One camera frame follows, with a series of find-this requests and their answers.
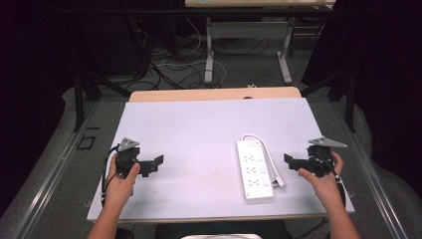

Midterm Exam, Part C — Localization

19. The white-legged desk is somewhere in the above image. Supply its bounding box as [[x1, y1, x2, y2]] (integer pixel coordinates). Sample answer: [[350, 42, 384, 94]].
[[184, 0, 336, 86]]

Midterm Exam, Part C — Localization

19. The white table mat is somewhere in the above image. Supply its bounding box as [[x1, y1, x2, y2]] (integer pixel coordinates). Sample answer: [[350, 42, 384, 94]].
[[87, 97, 355, 223]]

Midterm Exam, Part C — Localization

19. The person's left hand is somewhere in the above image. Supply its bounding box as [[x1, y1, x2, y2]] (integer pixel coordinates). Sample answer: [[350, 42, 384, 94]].
[[104, 153, 141, 213]]

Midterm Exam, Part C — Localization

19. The black metal stand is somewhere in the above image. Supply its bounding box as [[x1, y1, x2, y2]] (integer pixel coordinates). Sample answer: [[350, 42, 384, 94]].
[[73, 64, 133, 132], [300, 64, 358, 134]]

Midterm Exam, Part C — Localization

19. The person's right hand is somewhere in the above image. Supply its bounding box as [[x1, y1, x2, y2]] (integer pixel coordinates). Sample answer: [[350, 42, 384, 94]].
[[297, 150, 346, 211]]

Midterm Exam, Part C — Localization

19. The bundle of black floor cables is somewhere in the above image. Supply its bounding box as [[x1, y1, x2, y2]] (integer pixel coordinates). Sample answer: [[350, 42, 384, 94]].
[[125, 19, 223, 92]]

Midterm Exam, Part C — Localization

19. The white power plug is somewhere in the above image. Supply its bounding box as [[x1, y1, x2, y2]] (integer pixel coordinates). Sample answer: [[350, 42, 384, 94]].
[[271, 175, 287, 190]]

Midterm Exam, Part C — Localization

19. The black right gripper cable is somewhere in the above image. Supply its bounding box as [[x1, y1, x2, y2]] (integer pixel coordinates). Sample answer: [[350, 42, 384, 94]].
[[316, 151, 348, 208]]

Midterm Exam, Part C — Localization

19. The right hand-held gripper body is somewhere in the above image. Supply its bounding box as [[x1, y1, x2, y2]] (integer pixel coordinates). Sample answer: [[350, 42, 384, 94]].
[[306, 136, 348, 178]]

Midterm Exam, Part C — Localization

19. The white power strip cable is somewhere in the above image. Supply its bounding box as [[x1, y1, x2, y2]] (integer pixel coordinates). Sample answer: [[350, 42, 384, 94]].
[[240, 133, 281, 182]]

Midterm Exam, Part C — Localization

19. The white floor cable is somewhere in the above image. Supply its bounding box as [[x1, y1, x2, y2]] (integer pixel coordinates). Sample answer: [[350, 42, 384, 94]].
[[154, 16, 228, 88]]

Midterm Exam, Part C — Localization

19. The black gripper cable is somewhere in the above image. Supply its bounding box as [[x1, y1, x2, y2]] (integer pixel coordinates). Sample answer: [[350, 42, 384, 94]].
[[316, 151, 348, 208], [100, 144, 121, 207]]

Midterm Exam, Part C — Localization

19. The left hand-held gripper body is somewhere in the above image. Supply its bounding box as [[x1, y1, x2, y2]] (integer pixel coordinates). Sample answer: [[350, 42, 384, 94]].
[[114, 136, 141, 179]]

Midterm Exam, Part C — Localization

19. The person's dark clothing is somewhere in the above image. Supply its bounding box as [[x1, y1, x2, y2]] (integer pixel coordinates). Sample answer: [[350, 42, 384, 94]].
[[154, 219, 295, 239]]

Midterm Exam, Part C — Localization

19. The black floor socket frame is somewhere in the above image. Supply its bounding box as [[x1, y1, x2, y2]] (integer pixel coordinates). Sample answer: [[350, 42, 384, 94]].
[[76, 134, 98, 151]]

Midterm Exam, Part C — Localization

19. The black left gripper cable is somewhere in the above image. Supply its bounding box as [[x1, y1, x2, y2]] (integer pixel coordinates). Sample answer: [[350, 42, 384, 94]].
[[100, 144, 121, 207]]

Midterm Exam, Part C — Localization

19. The white power strip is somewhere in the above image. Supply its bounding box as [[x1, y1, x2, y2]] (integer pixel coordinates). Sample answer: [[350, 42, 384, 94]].
[[235, 138, 276, 201]]

